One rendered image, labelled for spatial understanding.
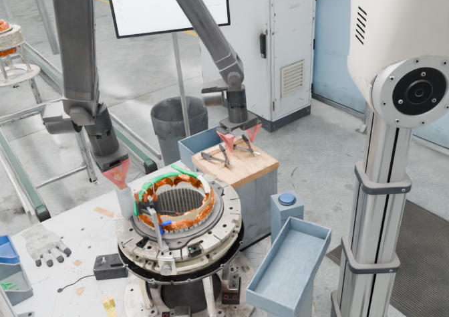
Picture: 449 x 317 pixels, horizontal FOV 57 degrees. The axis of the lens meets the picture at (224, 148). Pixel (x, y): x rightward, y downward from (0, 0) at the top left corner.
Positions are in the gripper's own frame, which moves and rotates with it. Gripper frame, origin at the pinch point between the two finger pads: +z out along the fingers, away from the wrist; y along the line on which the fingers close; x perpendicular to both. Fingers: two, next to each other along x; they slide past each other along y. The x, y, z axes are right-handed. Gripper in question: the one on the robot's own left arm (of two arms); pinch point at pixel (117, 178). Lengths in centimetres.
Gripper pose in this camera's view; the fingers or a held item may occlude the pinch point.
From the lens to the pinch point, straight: 100.3
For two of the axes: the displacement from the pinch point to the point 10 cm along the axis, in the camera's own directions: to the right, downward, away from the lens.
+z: 1.0, 7.8, 6.1
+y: 5.3, 4.8, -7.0
